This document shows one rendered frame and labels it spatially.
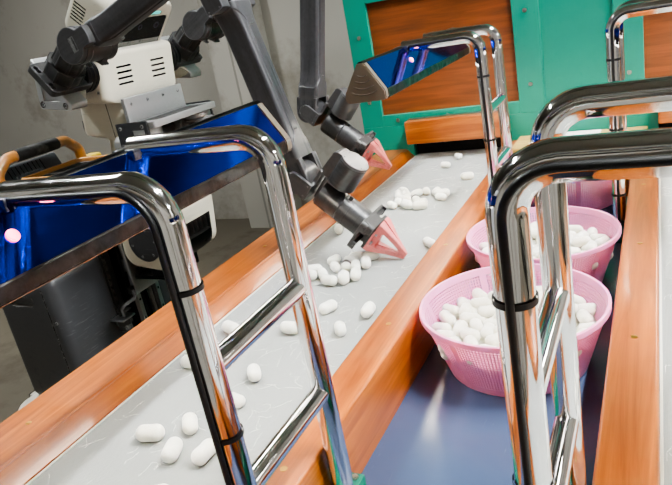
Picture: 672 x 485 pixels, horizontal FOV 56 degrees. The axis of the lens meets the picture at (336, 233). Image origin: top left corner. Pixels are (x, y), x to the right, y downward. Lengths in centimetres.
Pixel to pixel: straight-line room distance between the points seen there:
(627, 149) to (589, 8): 155
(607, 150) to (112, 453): 71
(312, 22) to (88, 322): 102
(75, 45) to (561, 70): 123
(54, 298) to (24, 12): 366
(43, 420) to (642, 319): 80
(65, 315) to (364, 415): 120
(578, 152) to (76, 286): 167
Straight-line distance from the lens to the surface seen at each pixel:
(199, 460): 79
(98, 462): 88
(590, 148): 33
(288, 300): 59
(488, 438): 85
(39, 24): 522
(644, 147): 33
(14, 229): 56
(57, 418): 96
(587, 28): 188
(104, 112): 175
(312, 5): 163
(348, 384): 82
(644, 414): 74
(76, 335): 191
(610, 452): 69
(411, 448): 85
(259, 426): 83
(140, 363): 103
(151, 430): 86
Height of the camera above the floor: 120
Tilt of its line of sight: 19 degrees down
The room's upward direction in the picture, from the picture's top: 11 degrees counter-clockwise
